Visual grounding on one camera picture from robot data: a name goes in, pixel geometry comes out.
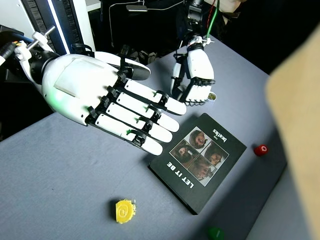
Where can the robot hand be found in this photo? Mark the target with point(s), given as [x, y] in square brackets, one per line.
[200, 65]
[80, 85]

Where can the black hardcover book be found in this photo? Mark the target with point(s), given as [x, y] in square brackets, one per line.
[180, 175]

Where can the small white soup bowl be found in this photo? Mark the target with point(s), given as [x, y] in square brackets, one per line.
[212, 96]

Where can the black power adapter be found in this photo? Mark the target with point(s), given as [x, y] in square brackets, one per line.
[125, 49]

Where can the white robot body column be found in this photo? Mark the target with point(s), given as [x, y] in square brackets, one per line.
[80, 22]

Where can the grey flat device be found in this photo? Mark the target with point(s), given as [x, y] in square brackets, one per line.
[136, 8]

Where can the grey table cloth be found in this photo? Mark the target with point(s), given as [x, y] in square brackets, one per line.
[62, 175]

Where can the red toy cylinder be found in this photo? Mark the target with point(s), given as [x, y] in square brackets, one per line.
[260, 150]

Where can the beige wooden board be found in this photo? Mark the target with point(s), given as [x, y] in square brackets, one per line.
[300, 100]

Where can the yellow round toy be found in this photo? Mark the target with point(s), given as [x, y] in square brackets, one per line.
[122, 211]

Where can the green toy cylinder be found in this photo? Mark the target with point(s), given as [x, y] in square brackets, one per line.
[215, 233]

